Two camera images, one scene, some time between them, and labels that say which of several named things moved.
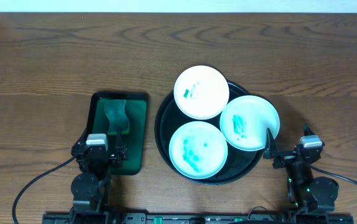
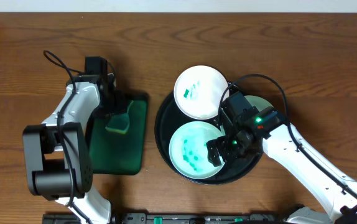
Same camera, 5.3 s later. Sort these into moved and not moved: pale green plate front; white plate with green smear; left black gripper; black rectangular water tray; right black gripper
Moved: right black gripper; left black gripper
Not moved: black rectangular water tray; white plate with green smear; pale green plate front
